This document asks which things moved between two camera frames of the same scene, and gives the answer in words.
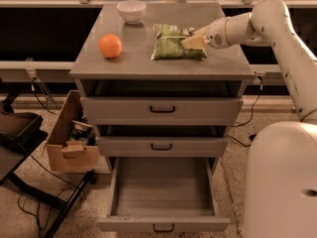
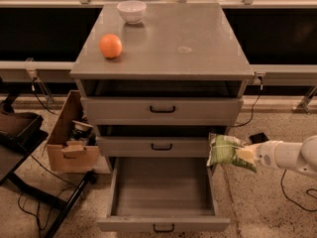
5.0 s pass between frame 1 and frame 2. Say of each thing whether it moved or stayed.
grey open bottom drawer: stayed
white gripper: moved
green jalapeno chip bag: moved
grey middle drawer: stayed
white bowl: stayed
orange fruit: stayed
